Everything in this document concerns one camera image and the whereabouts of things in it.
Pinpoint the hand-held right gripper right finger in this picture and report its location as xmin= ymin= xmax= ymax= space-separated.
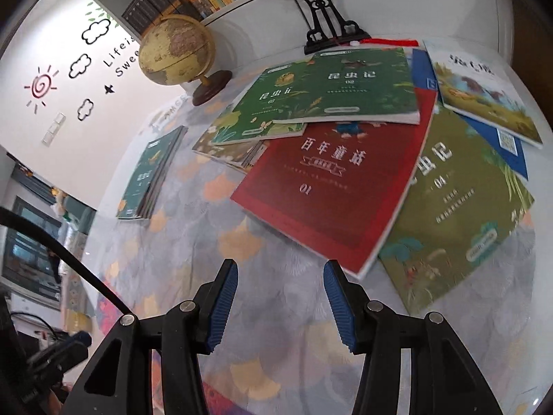
xmin=323 ymin=259 xmax=504 ymax=415

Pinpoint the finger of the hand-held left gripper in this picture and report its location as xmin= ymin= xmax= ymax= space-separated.
xmin=28 ymin=331 xmax=92 ymax=371

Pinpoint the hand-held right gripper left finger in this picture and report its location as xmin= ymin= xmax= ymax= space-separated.
xmin=65 ymin=258 xmax=239 ymax=415

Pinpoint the plain red cover book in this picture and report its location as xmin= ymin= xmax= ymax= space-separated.
xmin=230 ymin=87 xmax=439 ymax=280

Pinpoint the stack of thin books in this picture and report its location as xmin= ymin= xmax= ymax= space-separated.
xmin=115 ymin=125 xmax=189 ymax=221

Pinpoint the green caterpillar cover book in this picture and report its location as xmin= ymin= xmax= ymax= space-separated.
xmin=210 ymin=58 xmax=322 ymax=145

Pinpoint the blue back cover book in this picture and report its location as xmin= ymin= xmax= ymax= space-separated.
xmin=410 ymin=47 xmax=530 ymax=183

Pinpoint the rabbit pond cover book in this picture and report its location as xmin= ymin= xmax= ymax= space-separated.
xmin=422 ymin=40 xmax=544 ymax=150

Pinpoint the row of dark hardcover books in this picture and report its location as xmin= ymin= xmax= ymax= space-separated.
xmin=122 ymin=0 xmax=204 ymax=37

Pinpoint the olive butterfly cover book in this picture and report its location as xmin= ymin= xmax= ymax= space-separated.
xmin=378 ymin=104 xmax=535 ymax=315

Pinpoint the yellow-green leafy cover book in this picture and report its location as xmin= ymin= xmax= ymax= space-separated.
xmin=191 ymin=103 xmax=271 ymax=174

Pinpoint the dark green cover book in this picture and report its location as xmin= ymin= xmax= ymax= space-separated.
xmin=272 ymin=47 xmax=421 ymax=125

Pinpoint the yellow desk globe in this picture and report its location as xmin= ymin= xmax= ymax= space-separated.
xmin=138 ymin=14 xmax=234 ymax=107

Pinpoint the red tassel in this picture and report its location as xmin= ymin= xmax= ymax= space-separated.
xmin=349 ymin=38 xmax=421 ymax=48

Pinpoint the black ornate fan stand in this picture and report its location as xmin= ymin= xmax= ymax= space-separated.
xmin=283 ymin=0 xmax=372 ymax=55

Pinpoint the white wall switch panel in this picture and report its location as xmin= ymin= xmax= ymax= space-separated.
xmin=42 ymin=112 xmax=66 ymax=148

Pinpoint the red sun wall sticker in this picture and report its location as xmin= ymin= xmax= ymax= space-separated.
xmin=24 ymin=66 xmax=59 ymax=113

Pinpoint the black lettering wall sticker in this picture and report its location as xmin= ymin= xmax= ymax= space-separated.
xmin=103 ymin=37 xmax=143 ymax=79

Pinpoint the tree branch wall sticker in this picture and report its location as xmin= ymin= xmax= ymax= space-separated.
xmin=84 ymin=0 xmax=119 ymax=22

